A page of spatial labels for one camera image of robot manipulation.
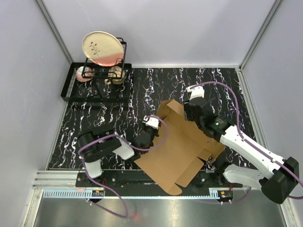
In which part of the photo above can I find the brown cardboard box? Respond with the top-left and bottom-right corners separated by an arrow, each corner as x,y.
135,99 -> 225,195

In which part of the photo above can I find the beige ceramic cup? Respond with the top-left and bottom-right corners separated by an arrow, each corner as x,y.
105,66 -> 125,85

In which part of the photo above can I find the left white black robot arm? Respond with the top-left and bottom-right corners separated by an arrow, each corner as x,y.
77,126 -> 158,187

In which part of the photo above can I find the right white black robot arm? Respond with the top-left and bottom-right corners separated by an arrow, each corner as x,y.
183,97 -> 299,204

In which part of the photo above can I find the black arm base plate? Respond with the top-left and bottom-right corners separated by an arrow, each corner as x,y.
75,170 -> 243,189

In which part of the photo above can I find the right small control box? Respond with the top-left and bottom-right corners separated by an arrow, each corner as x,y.
219,190 -> 233,200

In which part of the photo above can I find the black wire dish rack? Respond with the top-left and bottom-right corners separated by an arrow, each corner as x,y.
59,37 -> 132,103

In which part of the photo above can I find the cream pink floral plate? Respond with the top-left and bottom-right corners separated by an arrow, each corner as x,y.
81,31 -> 124,67

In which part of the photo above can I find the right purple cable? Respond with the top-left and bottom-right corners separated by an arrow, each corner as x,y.
189,81 -> 303,204

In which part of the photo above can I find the small control box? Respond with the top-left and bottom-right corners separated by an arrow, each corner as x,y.
91,189 -> 105,199
219,190 -> 233,200

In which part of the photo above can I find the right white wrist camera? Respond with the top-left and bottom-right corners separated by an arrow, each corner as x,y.
186,86 -> 205,100

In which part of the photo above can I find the left small control box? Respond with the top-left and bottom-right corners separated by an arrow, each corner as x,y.
91,189 -> 105,199

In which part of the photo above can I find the pink white ceramic cup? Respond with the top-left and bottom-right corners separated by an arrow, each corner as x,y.
76,66 -> 94,82

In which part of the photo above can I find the slotted aluminium rail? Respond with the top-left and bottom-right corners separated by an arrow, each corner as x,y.
43,189 -> 220,200

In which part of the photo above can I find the black marble pattern mat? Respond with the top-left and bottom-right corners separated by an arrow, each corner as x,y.
47,68 -> 259,170

